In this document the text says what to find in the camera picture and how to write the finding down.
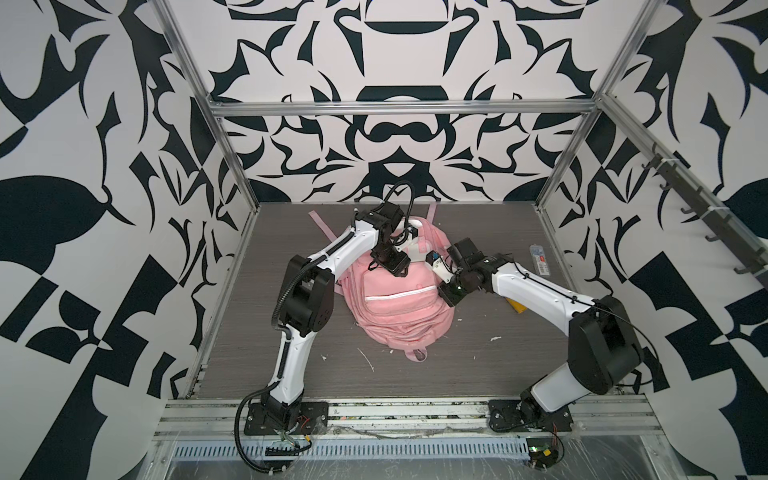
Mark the yellow sticky note pad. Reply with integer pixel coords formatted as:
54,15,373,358
507,298,527,314

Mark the pink student backpack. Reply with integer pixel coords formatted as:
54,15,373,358
335,207,454,362

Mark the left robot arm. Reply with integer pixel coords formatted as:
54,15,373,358
260,202,410,422

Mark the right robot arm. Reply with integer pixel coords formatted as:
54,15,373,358
426,238,644,427

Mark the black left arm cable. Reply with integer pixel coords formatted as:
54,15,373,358
232,179,416,475

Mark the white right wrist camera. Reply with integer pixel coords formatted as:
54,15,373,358
425,250,455,284

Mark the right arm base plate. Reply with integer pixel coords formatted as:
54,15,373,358
487,399,572,433

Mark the aluminium front rail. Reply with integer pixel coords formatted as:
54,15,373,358
152,395,663,440

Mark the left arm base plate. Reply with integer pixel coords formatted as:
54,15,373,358
243,401,329,436

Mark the wall hook rack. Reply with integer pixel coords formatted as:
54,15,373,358
640,143,767,286

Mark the white perforated cable duct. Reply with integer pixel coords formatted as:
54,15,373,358
173,437,530,461

